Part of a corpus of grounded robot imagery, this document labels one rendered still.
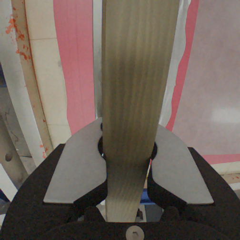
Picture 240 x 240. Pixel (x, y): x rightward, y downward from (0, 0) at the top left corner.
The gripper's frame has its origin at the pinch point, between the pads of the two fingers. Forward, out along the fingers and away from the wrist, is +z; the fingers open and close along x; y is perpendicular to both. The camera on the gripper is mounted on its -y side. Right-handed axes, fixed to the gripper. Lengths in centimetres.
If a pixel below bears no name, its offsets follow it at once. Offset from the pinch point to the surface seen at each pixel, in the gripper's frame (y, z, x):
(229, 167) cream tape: 22.2, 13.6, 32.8
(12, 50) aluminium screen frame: -5.9, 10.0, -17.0
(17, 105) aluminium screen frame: 3.2, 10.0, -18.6
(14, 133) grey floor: 82, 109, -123
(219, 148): 14.7, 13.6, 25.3
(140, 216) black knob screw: 25.9, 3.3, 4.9
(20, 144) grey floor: 99, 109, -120
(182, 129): 9.3, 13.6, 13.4
